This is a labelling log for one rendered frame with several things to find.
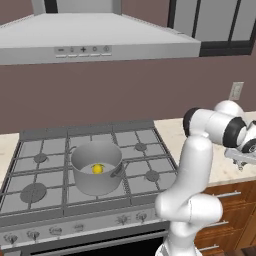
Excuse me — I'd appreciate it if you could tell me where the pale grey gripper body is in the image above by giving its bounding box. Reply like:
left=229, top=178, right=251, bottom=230
left=223, top=147, right=256, bottom=166

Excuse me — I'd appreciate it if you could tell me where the steel cooking pot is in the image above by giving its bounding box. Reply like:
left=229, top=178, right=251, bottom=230
left=68, top=140, right=126, bottom=197

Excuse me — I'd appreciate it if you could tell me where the wooden drawer front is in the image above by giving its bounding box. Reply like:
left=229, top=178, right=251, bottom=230
left=202, top=180, right=256, bottom=206
left=198, top=201, right=254, bottom=236
left=193, top=228, right=245, bottom=256

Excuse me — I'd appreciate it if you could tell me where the steel gas stove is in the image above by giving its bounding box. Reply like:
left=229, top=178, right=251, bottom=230
left=0, top=120, right=181, bottom=256

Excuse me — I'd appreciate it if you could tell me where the yellow round vegetable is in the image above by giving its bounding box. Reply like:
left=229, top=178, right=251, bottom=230
left=91, top=163, right=105, bottom=175

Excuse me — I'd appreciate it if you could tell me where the black oven door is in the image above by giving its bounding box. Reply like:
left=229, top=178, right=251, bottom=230
left=19, top=227, right=171, bottom=256

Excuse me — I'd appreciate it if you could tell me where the grey range hood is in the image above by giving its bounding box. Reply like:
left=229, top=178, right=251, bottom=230
left=0, top=0, right=202, bottom=66

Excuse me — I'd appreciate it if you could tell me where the steel drawer handle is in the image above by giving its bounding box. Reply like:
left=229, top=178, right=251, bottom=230
left=203, top=220, right=230, bottom=229
left=198, top=244, right=221, bottom=252
left=215, top=190, right=242, bottom=199

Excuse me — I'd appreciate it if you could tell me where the white wall socket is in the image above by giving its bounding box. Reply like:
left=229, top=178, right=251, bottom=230
left=230, top=81, right=245, bottom=102

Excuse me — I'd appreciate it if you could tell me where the black framed glass wall cupboard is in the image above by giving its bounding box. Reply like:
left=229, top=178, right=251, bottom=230
left=167, top=0, right=256, bottom=57

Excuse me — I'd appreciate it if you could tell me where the steel oven door handle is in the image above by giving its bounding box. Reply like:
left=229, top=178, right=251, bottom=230
left=30, top=232, right=170, bottom=256

